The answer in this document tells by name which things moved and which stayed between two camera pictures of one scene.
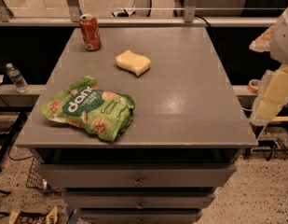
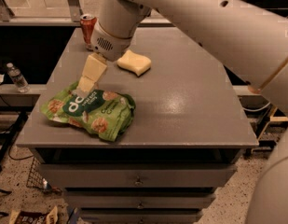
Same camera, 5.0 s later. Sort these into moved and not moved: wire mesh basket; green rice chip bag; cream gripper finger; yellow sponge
Moved: cream gripper finger
Not moved: green rice chip bag; wire mesh basket; yellow sponge
